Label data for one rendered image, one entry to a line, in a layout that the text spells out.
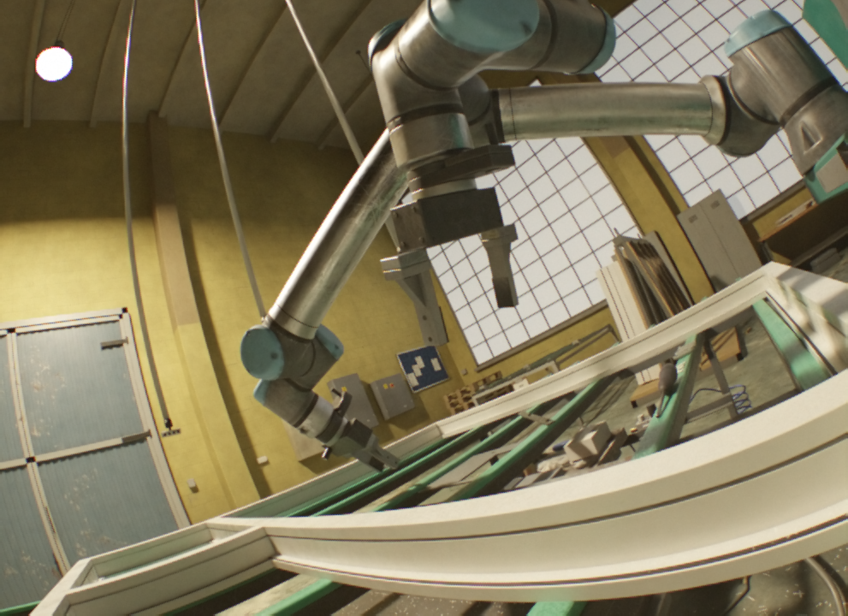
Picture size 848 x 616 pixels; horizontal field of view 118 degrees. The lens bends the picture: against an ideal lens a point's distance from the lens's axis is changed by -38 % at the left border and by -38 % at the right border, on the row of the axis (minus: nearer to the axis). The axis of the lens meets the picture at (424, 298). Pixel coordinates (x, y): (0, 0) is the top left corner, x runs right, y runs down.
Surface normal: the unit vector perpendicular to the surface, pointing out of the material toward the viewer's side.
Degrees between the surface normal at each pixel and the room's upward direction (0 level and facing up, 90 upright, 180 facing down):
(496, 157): 114
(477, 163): 105
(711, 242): 90
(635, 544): 90
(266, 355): 93
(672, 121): 141
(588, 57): 174
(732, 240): 90
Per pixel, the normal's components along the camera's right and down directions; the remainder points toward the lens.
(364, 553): -0.66, 0.11
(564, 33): 0.49, 0.56
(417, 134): -0.29, 0.23
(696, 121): -0.15, 0.77
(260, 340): -0.33, -0.05
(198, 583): 0.63, -0.45
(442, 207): 0.65, -0.04
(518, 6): 0.36, 0.07
